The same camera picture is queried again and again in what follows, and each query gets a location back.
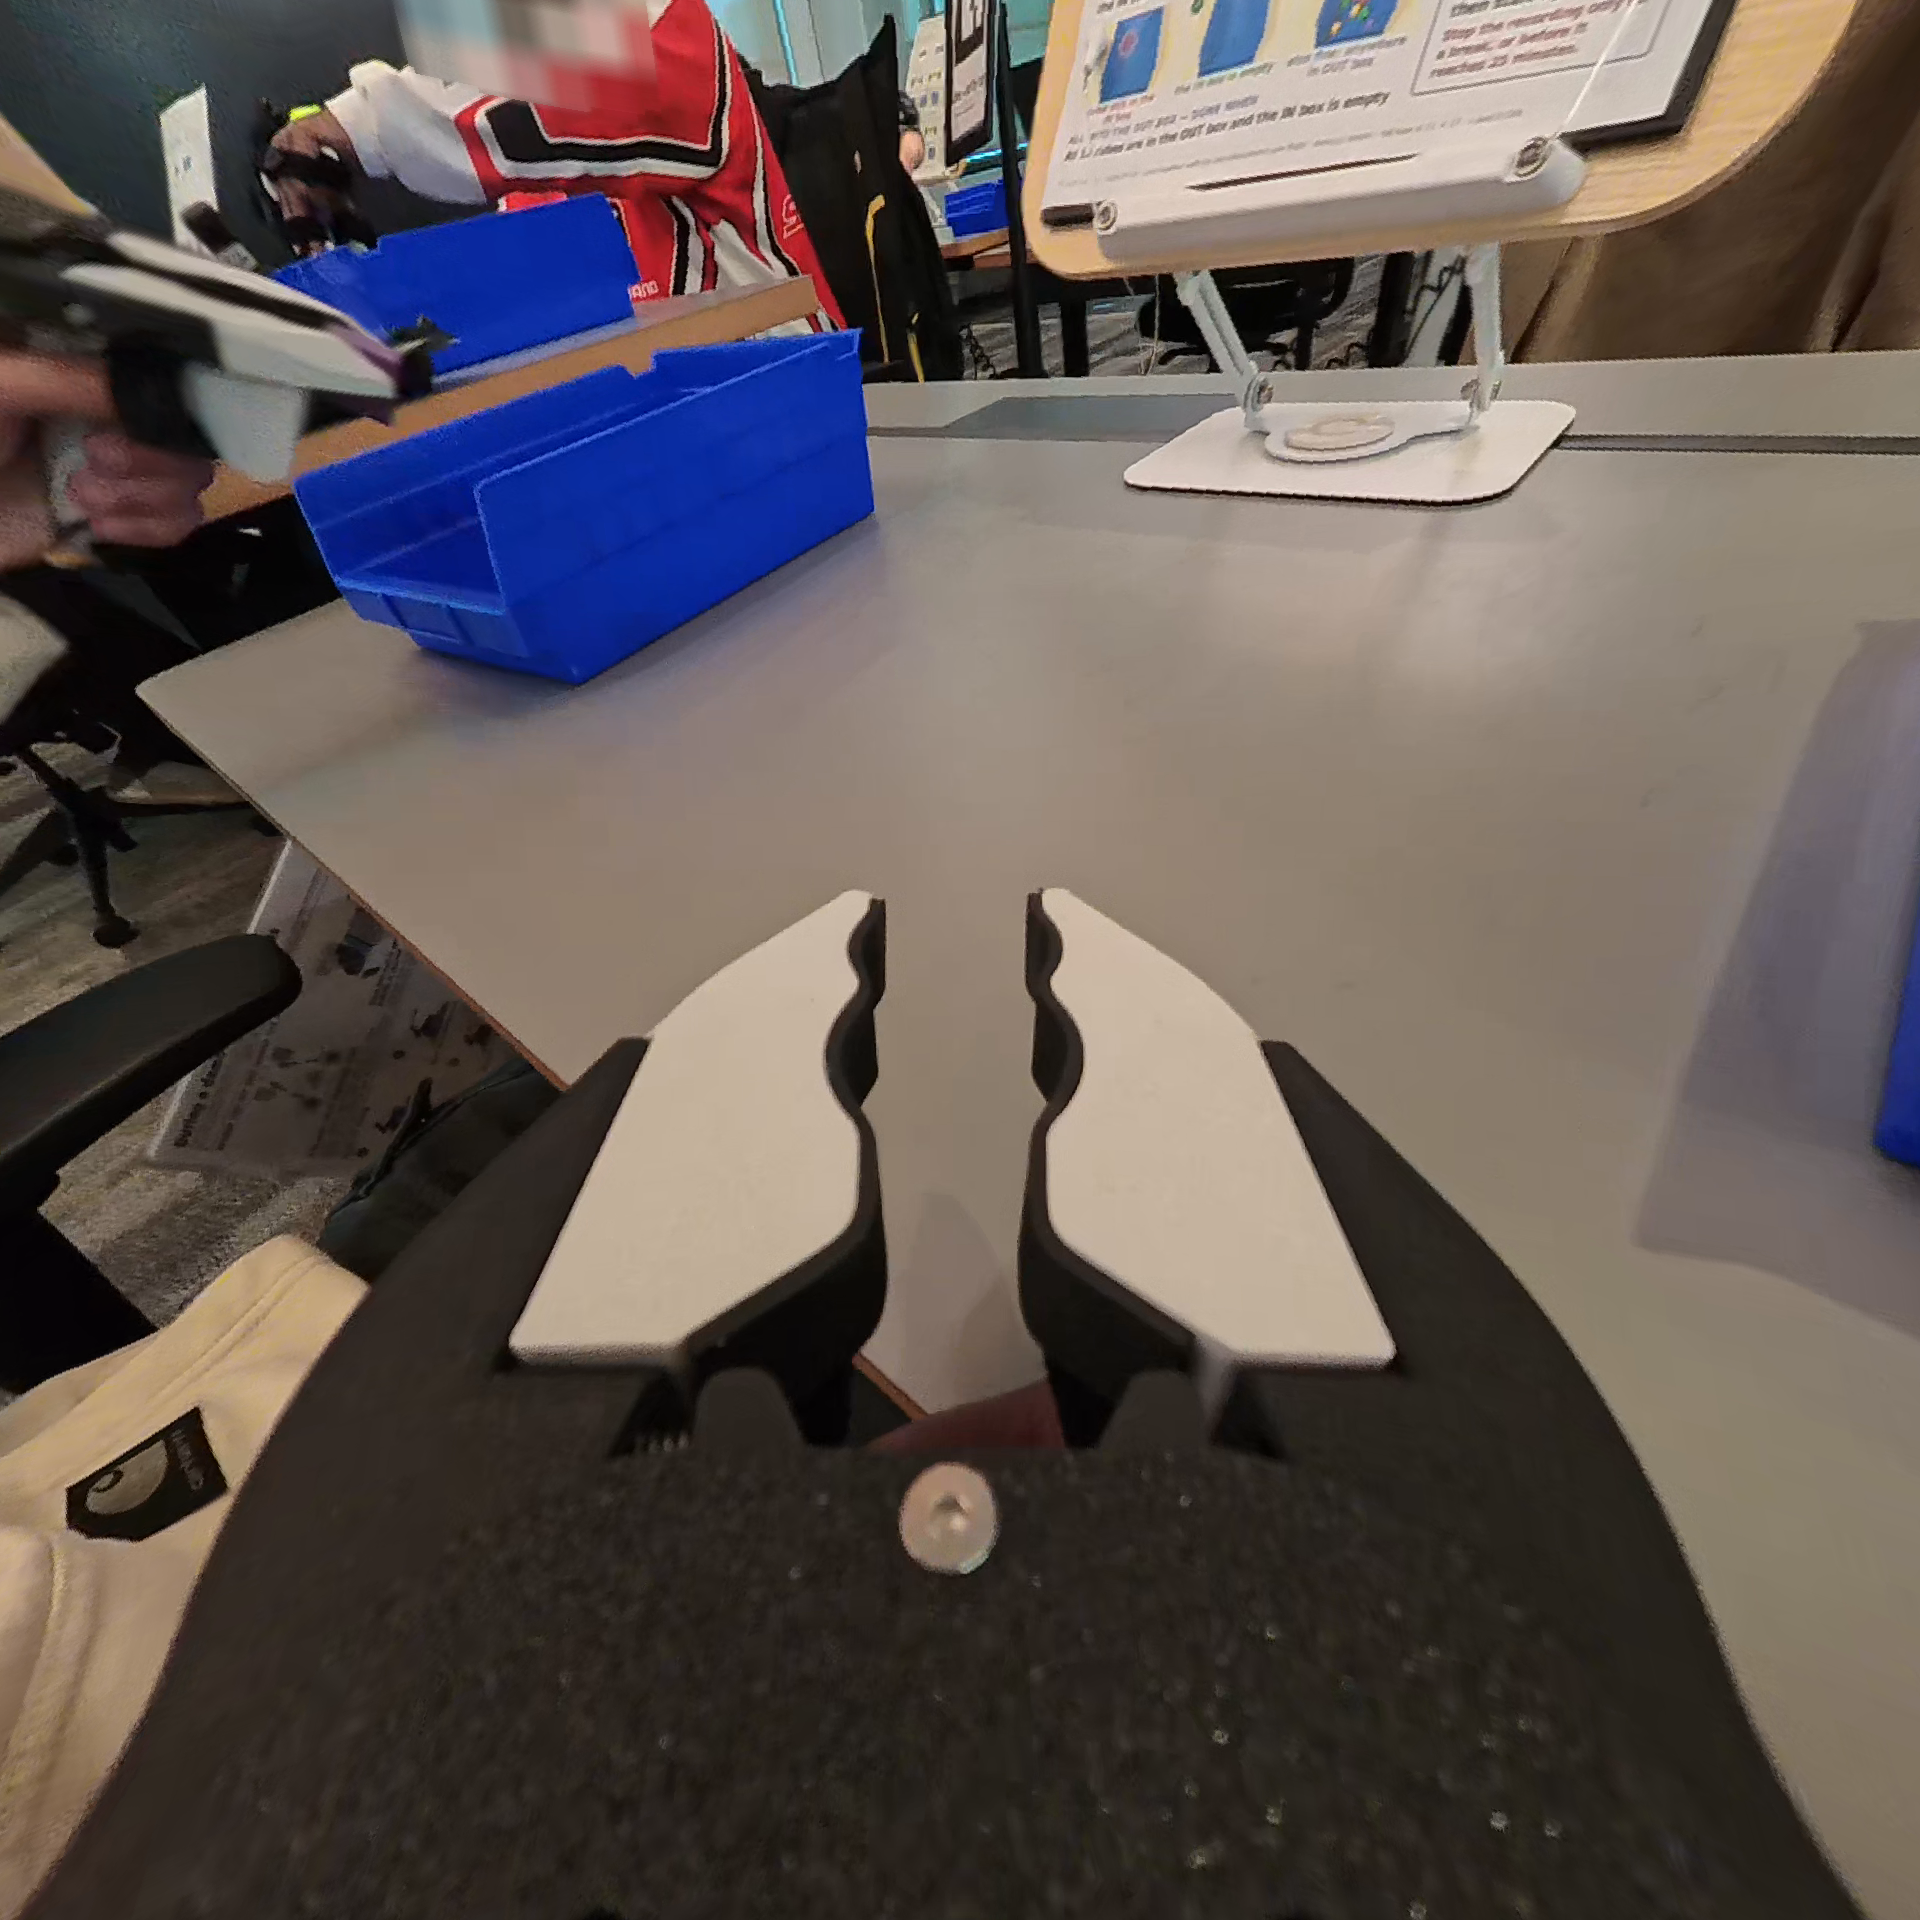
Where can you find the person's left forearm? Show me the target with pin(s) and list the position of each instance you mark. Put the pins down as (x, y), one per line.
(24, 661)

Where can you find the printed instruction sheet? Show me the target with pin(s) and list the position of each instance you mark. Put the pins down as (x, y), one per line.
(1350, 75)

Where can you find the person's left hand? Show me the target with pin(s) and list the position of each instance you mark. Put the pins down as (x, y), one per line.
(136, 502)

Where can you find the blue plastic bin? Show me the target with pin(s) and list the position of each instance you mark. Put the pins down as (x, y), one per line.
(674, 524)
(1902, 1080)
(494, 277)
(975, 210)

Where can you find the tan fabric cover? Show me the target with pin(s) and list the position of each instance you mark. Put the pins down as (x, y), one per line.
(1799, 270)

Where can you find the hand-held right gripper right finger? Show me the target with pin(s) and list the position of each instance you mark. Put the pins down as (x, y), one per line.
(1215, 1185)

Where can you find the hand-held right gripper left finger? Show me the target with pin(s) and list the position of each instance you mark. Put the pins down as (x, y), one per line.
(704, 1185)

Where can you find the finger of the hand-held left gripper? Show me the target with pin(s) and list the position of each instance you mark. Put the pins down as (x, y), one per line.
(264, 405)
(182, 296)

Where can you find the person's dark trousers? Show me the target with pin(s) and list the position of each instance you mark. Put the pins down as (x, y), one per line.
(435, 1171)

